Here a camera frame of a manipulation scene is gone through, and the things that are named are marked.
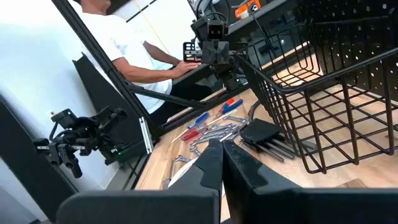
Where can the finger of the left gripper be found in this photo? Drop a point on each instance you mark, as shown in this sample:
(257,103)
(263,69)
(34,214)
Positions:
(209,53)
(223,53)

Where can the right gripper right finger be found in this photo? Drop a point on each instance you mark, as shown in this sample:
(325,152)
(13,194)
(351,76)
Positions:
(255,186)

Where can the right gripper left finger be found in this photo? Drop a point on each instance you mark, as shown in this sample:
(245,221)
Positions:
(199,174)

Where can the red clear screwdriver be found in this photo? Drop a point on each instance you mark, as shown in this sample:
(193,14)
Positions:
(190,136)

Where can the black hex key set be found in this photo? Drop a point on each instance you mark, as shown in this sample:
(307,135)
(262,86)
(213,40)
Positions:
(258,132)

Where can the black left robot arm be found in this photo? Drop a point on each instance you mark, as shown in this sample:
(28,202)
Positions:
(230,81)

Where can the small blue screwdriver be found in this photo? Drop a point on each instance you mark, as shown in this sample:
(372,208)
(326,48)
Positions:
(199,119)

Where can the person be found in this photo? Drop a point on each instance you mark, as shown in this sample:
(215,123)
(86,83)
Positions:
(124,40)

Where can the black slanted panel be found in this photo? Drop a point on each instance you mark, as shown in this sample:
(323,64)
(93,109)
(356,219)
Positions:
(102,102)

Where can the black pegboard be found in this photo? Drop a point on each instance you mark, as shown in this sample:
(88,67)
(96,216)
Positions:
(342,31)

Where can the large black panel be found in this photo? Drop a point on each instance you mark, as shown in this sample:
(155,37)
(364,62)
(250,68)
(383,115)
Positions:
(25,161)

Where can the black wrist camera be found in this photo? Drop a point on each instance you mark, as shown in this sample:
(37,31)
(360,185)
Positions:
(215,31)

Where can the silver aluminium rail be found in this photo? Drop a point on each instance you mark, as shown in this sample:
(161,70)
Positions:
(146,137)

